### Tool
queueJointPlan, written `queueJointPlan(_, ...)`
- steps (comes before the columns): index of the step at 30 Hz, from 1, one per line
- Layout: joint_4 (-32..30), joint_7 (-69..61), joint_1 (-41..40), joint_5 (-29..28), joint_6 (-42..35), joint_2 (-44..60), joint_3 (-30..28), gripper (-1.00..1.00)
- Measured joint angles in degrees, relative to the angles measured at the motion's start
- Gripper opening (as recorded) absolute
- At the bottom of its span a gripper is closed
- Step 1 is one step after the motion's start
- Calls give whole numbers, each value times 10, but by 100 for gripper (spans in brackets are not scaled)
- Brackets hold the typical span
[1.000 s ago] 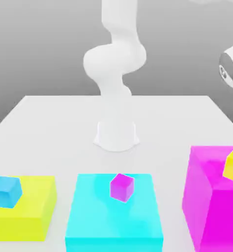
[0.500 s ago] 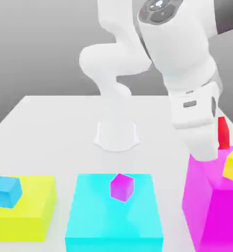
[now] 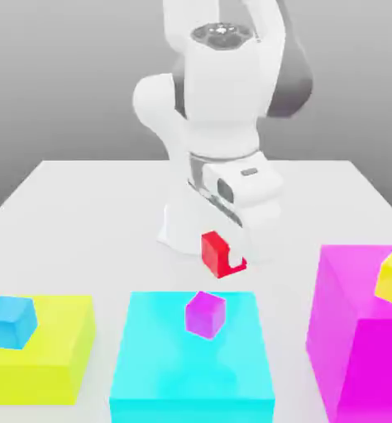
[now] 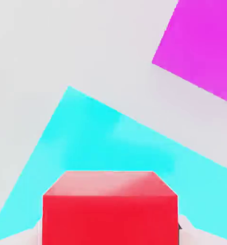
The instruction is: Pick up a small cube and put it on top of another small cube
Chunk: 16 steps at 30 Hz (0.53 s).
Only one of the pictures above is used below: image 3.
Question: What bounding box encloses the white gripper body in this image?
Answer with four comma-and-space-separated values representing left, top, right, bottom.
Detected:
184, 178, 251, 259

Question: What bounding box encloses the small red cube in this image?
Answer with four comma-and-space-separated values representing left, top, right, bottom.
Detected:
201, 230, 249, 279

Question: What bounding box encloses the small purple cube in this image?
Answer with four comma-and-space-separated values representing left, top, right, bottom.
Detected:
184, 290, 227, 341

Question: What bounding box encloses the small blue cube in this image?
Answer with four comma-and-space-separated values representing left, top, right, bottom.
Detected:
0, 295, 39, 350

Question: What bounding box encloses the large cyan box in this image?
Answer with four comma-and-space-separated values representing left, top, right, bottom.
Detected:
108, 291, 276, 423

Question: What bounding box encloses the large magenta box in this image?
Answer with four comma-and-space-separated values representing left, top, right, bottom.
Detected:
305, 244, 392, 423

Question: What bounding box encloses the large yellow box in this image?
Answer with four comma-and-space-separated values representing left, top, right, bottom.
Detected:
0, 294, 97, 406

